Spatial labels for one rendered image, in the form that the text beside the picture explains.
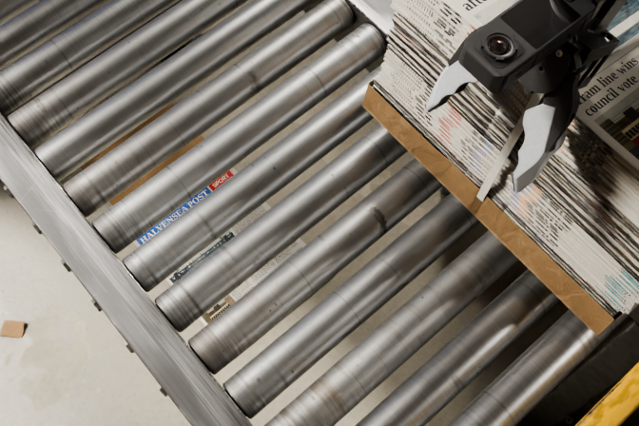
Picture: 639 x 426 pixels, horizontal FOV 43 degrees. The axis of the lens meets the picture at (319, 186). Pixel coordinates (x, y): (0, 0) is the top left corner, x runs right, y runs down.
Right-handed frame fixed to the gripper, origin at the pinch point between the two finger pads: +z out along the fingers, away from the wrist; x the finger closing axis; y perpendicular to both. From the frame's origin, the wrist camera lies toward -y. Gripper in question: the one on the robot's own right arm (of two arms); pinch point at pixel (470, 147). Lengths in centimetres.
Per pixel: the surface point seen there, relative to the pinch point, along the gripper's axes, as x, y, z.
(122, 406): 35, 16, 110
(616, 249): -15.0, 8.1, 2.3
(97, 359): 46, 17, 109
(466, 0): 10.7, 6.3, -8.0
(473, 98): 5.1, 7.5, 0.1
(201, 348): 8.4, -12.9, 34.5
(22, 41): 58, -7, 31
